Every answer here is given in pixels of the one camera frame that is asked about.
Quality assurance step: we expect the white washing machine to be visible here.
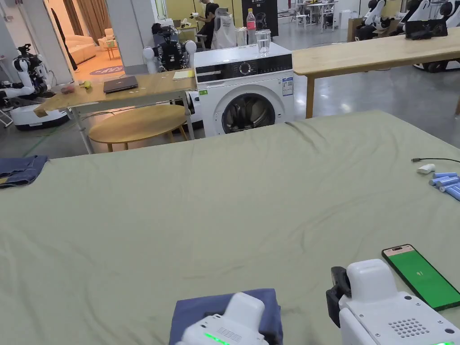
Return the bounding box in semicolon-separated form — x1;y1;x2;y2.
193;7;296;138

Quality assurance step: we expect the group of blue batteries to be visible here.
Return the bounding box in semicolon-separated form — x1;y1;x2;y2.
428;171;460;202

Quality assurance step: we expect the white robot with black joints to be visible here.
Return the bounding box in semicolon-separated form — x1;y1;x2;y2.
395;0;460;74
354;0;396;41

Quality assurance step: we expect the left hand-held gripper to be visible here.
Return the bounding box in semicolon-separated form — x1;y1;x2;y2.
176;292;266;345

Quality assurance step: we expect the black standing banner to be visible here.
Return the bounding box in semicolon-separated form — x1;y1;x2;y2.
241;0;279;37

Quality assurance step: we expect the round low wooden table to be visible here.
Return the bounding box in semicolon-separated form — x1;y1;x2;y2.
88;104;189;154

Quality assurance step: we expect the long wooden table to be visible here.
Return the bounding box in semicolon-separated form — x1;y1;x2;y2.
291;18;460;119

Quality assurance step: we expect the cream armchair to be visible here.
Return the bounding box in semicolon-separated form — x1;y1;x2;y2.
97;28;118;51

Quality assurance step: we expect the bed with pale green sheet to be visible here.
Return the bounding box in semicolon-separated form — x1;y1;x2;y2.
0;110;460;345

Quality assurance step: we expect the blue denim garment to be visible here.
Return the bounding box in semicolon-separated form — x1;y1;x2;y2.
0;155;49;190

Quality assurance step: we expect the cream sofa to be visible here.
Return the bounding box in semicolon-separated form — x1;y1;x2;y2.
66;34;97;66

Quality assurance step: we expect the rectangular wooden table with laptop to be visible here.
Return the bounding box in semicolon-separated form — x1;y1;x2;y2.
34;69;198;155

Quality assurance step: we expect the black cable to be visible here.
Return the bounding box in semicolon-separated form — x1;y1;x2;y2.
411;156;460;164

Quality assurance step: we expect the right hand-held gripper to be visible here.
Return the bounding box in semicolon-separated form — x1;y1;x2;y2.
326;258;460;345

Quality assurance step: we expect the white robot on wheeled base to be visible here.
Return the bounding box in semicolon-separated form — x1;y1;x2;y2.
0;43;71;132

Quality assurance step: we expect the black and white humanoid robot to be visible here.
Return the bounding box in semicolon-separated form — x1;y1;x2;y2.
142;23;204;131

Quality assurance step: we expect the black phone with green screen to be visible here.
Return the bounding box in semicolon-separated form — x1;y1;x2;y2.
381;244;460;312

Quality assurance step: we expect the dark blue garment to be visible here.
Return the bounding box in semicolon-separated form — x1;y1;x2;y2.
168;288;283;345

